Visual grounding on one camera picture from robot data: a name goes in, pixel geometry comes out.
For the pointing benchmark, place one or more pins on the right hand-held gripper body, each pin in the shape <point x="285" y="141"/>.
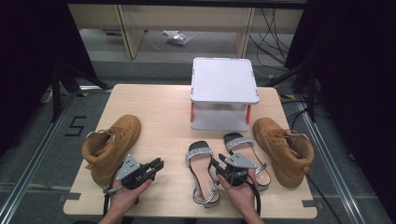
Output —
<point x="238" y="163"/>

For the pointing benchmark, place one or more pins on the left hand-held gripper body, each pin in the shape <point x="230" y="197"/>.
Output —
<point x="137" y="177"/>

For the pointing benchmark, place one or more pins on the person's left hand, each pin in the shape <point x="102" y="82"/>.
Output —
<point x="126" y="199"/>

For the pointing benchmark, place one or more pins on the person's right hand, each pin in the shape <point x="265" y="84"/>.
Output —
<point x="241" y="196"/>

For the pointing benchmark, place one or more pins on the black metal stand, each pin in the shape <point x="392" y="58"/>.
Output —
<point x="56" y="93"/>
<point x="311" y="90"/>

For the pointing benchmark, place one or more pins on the clear plastic bag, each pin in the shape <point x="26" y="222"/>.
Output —
<point x="178" y="38"/>

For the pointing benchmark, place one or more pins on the black curtain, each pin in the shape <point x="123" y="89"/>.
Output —
<point x="358" y="62"/>
<point x="28" y="62"/>

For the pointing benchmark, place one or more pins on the silver metal floor rail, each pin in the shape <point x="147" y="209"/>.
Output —
<point x="330" y="165"/>
<point x="34" y="158"/>

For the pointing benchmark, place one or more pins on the wooden shelf frame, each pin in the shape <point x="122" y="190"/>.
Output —
<point x="186" y="17"/>

